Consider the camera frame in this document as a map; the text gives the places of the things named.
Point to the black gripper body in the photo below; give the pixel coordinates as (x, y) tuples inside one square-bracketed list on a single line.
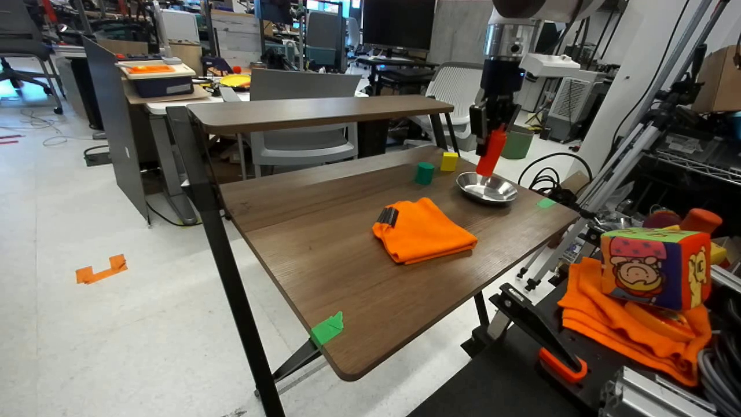
[(502, 85)]

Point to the red squeeze bottle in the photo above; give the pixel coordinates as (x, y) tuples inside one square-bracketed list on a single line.
[(491, 152)]

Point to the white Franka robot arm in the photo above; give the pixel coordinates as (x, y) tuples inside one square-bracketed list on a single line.
[(510, 36)]

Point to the round silver metal pan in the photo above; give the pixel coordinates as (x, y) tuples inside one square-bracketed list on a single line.
[(485, 189)]

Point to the green waste bin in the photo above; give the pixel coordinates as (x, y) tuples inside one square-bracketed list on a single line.
[(520, 143)]

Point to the yellow cube block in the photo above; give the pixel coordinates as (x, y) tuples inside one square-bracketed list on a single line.
[(451, 161)]

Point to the white shell chair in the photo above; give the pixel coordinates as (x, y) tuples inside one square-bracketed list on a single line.
[(454, 97)]

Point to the yellow cup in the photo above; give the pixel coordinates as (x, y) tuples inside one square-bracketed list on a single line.
[(425, 172)]

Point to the small green tape piece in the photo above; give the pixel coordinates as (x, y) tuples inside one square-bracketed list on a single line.
[(548, 202)]

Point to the folded orange cloth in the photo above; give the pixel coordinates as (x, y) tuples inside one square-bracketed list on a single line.
[(425, 230)]

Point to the black computer monitor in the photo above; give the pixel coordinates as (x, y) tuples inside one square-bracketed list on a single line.
[(400, 25)]

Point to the raised wooden desk shelf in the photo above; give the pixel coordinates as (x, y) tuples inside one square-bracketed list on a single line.
[(308, 112)]

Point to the grey white plastic chair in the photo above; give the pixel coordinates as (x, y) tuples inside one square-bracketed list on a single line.
[(304, 139)]

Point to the dark wood desk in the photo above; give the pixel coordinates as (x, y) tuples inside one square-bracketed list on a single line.
[(326, 256)]

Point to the colourful plush cube toy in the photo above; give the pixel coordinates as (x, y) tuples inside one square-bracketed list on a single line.
[(656, 267)]

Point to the brown cardboard box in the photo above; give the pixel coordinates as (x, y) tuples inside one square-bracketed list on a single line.
[(719, 80)]

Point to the crumpled orange cloth pile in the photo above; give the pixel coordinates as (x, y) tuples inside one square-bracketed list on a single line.
[(629, 320)]

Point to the large green tape piece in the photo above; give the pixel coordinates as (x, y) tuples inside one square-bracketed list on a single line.
[(328, 329)]

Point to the box with orange lid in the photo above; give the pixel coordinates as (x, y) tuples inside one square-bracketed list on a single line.
[(159, 77)]

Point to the dark upright divider panel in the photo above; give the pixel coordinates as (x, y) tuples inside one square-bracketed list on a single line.
[(117, 130)]

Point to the orange floor tape marker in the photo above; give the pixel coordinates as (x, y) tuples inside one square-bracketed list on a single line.
[(100, 269)]

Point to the black office chair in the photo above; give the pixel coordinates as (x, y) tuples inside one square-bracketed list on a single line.
[(23, 47)]

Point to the aluminium tripod frame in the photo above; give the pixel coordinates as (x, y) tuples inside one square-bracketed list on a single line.
[(616, 166)]

